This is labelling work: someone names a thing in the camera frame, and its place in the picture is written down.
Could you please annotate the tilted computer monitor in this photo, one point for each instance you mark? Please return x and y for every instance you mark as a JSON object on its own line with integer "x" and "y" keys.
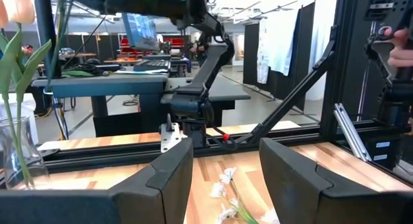
{"x": 140, "y": 32}

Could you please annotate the black keyboard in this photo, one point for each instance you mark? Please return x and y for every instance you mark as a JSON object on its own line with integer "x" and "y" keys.
{"x": 151, "y": 64}

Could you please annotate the grey side desk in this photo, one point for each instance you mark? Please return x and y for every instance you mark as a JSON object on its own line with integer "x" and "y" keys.
{"x": 106, "y": 85}

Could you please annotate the clear glass vase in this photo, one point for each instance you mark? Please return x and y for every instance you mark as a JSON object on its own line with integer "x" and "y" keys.
{"x": 35, "y": 166}

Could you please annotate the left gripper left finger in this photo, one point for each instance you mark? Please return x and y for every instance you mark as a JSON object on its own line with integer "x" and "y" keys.
{"x": 129, "y": 208}

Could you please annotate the silver metal bracket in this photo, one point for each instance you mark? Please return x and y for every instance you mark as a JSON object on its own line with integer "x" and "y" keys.
{"x": 171, "y": 138}

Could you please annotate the white hanging cloth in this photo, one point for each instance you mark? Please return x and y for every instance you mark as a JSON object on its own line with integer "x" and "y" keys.
{"x": 277, "y": 43}

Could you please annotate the peach artificial tulip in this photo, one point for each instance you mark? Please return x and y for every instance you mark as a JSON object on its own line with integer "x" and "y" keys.
{"x": 19, "y": 7}

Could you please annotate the black partition panel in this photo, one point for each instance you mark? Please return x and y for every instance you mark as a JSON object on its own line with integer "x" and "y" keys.
{"x": 250, "y": 56}

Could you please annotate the black aluminium table frame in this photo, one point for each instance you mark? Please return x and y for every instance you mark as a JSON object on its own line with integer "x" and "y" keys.
{"x": 96, "y": 159}

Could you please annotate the black monitor mount post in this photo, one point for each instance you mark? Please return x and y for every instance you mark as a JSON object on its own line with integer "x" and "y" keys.
{"x": 45, "y": 33}

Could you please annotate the loose green leaf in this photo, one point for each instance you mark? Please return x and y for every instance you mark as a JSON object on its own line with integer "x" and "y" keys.
{"x": 77, "y": 73}

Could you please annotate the person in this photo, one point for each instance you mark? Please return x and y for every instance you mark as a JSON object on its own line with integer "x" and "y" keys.
{"x": 198, "y": 49}

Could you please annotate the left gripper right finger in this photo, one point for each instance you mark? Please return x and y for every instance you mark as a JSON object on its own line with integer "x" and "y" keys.
{"x": 322, "y": 208}

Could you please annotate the silver aluminium bar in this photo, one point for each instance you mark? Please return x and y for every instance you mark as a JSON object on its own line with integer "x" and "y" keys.
{"x": 351, "y": 133}

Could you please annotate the white flower spray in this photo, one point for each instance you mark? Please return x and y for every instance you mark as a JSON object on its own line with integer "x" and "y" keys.
{"x": 226, "y": 177}

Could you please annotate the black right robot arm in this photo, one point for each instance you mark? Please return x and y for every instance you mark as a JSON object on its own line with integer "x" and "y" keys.
{"x": 209, "y": 69}

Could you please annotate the person's hand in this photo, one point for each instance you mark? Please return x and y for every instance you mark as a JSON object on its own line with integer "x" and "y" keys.
{"x": 401, "y": 53}

